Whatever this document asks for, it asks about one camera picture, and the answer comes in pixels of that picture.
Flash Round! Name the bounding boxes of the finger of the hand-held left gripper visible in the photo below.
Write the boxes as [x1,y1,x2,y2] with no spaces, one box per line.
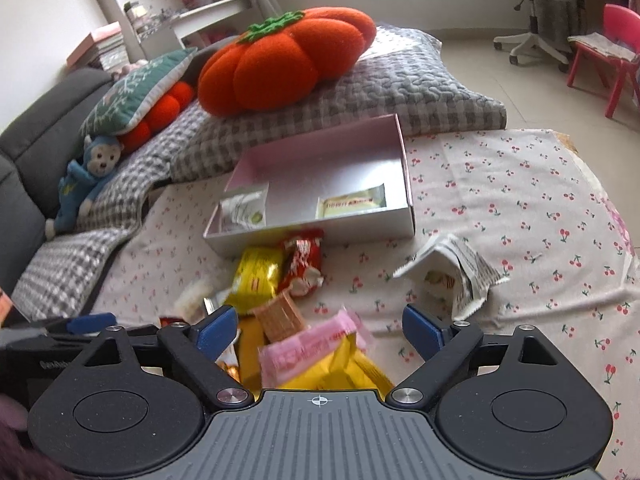
[45,312,160,348]

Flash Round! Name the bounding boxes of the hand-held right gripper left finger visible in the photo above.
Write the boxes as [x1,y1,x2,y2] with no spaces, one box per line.
[80,304,255,411]

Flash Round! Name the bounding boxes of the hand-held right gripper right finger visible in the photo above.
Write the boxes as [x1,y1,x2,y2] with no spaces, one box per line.
[387,304,563,408]

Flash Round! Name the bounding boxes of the orange yellow snack packet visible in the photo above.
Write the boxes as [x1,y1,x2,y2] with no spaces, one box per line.
[234,317,264,391]

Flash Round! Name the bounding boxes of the clear rice cracker packet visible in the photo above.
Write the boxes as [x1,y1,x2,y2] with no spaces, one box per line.
[172,280,232,322]

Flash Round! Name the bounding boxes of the brown waffle snack packet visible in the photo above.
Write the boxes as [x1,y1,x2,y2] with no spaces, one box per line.
[252,290,307,343]

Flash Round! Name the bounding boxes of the white triangular printed packet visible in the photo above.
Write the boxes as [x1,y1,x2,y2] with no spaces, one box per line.
[392,233,513,321]

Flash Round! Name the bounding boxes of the pink snack packet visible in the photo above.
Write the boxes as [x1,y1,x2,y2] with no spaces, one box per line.
[258,307,373,388]

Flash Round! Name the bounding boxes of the white green snack packet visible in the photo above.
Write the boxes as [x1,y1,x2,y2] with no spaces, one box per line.
[218,183,271,232]

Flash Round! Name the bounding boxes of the cream snack bar packet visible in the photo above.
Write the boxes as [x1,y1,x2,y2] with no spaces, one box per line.
[316,183,388,219]

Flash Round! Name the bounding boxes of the pink cardboard box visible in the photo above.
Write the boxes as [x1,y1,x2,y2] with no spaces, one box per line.
[202,113,416,259]

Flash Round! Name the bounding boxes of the person's left forearm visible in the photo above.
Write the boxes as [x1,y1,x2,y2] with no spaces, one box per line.
[0,392,63,480]

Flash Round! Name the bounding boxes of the grey checkered blanket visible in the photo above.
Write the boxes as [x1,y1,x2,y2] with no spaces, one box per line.
[10,105,211,318]

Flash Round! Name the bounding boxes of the blue monkey plush toy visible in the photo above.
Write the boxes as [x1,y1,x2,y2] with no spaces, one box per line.
[45,133,125,238]

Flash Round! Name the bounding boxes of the cherry print bed sheet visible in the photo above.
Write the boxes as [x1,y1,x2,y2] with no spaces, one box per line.
[92,127,640,480]

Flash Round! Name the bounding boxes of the grey sofa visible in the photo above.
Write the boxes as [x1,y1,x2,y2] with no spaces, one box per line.
[0,67,116,241]

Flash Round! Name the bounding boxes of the small orange pumpkin cushion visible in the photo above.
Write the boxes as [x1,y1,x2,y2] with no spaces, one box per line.
[117,81,197,156]

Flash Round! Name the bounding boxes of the green leaf print cushion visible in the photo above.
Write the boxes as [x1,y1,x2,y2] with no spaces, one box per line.
[79,47,198,136]

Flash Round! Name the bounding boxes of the grey checkered folded quilt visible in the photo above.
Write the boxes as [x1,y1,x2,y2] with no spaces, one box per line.
[170,25,507,183]

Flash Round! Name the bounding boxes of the large orange pumpkin cushion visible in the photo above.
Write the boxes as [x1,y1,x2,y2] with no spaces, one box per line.
[197,8,377,117]

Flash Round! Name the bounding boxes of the stack of books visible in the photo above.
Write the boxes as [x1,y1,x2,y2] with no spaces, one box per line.
[66,21,133,73]

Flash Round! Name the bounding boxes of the printed chair cushion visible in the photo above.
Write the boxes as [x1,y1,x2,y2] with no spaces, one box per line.
[568,31,636,58]

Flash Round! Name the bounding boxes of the pink child chair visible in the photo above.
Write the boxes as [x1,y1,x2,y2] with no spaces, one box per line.
[566,4,640,118]

